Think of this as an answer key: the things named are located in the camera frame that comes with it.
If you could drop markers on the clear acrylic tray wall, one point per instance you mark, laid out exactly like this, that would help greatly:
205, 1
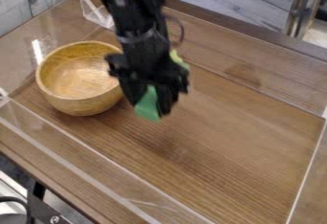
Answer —
109, 194

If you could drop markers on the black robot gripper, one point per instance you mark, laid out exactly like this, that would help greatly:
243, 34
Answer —
144, 65

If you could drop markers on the clear acrylic corner bracket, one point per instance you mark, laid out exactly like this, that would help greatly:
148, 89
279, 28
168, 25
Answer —
96, 14

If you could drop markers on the black table leg bracket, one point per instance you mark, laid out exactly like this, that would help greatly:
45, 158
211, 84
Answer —
36, 210

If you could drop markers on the green rectangular block stick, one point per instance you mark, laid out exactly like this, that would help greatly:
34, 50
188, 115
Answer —
145, 108

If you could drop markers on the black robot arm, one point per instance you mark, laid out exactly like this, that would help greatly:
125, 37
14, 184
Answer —
136, 16

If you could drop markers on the brown wooden bowl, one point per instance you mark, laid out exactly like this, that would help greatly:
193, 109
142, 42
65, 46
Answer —
73, 80

